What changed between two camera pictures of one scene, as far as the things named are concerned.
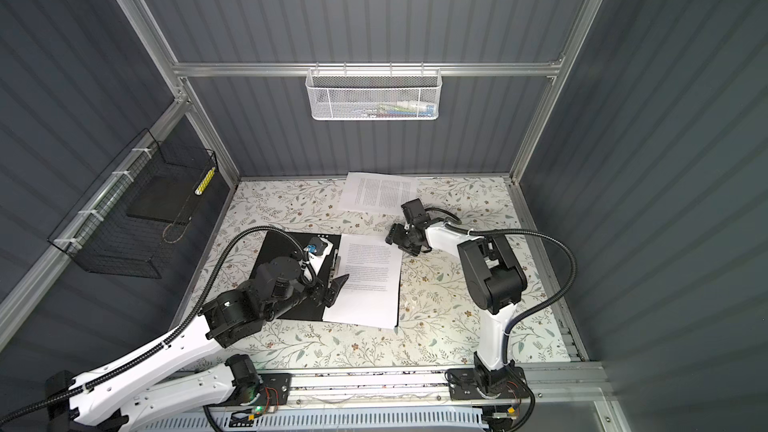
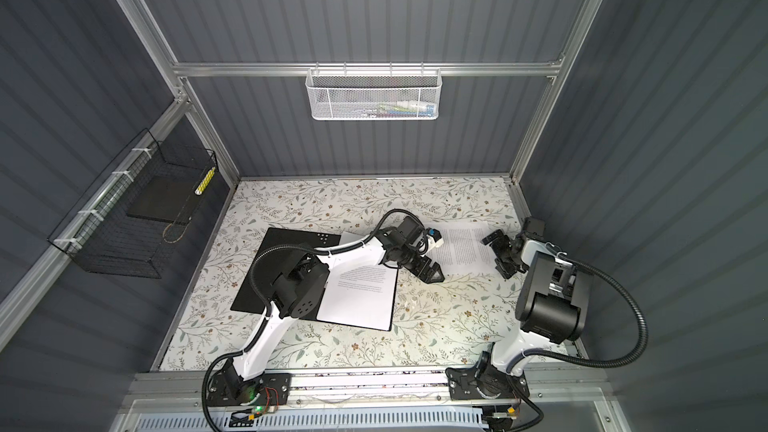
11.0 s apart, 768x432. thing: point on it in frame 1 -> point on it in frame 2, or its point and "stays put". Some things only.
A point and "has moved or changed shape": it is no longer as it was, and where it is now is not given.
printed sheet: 369,294 stays put
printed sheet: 377,193 has moved or changed shape
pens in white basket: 405,108 stays put
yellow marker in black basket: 205,182 stays put
